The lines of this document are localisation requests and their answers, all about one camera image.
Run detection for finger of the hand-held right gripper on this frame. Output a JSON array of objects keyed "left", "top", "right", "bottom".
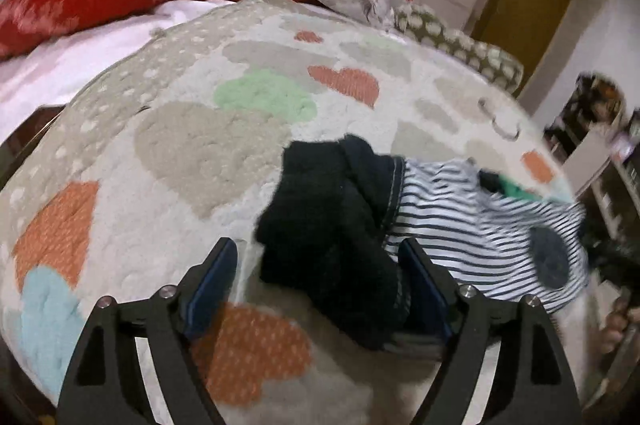
[{"left": 577, "top": 204, "right": 620, "bottom": 270}]

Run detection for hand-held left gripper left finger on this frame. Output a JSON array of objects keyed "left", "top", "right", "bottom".
[{"left": 57, "top": 237, "right": 239, "bottom": 425}]

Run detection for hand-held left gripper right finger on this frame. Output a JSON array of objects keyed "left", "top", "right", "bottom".
[{"left": 397, "top": 237, "right": 584, "bottom": 425}]

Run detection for striped white navy pants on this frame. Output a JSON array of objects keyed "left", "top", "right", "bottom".
[{"left": 384, "top": 158, "right": 592, "bottom": 317}]

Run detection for dark navy pants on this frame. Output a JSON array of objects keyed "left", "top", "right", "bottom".
[{"left": 255, "top": 134, "right": 417, "bottom": 352}]

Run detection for person's right hand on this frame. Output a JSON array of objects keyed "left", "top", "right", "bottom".
[{"left": 597, "top": 295, "right": 640, "bottom": 356}]

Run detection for green cloth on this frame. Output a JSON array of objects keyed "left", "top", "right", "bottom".
[{"left": 497, "top": 178, "right": 535, "bottom": 202}]

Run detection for cluttered dark shelf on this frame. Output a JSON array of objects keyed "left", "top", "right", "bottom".
[{"left": 544, "top": 71, "right": 640, "bottom": 226}]

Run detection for heart-patterned fleece blanket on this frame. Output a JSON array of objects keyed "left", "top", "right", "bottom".
[{"left": 0, "top": 0, "right": 601, "bottom": 425}]

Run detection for olive dotted pillow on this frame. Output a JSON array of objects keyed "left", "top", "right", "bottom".
[{"left": 394, "top": 2, "right": 525, "bottom": 95}]

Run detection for yellow wooden door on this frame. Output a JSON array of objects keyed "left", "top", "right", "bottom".
[{"left": 469, "top": 0, "right": 577, "bottom": 97}]

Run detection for white bed sheet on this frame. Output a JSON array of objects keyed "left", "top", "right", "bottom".
[{"left": 0, "top": 0, "right": 241, "bottom": 141}]

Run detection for dark wooden bed frame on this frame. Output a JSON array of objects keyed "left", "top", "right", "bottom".
[{"left": 0, "top": 104, "right": 67, "bottom": 156}]

